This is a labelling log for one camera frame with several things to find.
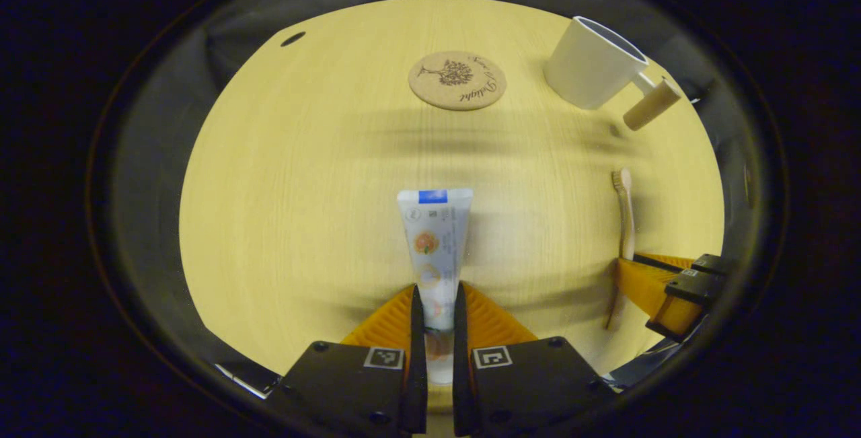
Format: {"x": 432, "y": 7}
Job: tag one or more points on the white toothpaste tube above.
{"x": 437, "y": 249}

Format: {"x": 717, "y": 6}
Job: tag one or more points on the beige toothbrush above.
{"x": 627, "y": 223}

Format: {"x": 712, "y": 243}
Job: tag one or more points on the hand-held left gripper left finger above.
{"x": 417, "y": 357}

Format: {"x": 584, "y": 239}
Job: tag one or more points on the wooden desktop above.
{"x": 303, "y": 189}

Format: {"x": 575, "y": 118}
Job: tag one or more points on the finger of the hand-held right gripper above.
{"x": 706, "y": 263}
{"x": 646, "y": 286}

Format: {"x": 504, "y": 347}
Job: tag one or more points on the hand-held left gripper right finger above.
{"x": 461, "y": 357}

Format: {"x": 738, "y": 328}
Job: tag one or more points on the round cork coaster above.
{"x": 457, "y": 81}

